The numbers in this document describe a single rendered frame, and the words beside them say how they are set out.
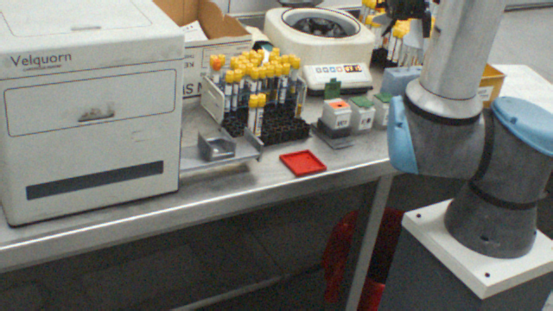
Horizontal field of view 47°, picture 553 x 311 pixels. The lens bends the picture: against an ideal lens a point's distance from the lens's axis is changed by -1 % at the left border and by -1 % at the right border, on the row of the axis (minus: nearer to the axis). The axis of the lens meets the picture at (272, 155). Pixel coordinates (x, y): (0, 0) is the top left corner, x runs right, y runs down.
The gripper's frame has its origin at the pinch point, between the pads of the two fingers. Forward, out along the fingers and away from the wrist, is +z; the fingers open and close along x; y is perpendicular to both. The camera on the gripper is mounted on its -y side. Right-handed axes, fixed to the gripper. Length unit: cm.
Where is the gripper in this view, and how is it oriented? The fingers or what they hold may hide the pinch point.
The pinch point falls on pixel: (402, 50)
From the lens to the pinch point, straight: 143.5
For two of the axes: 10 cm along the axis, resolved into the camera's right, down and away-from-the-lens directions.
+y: -9.0, 1.3, -4.1
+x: 4.1, 5.3, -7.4
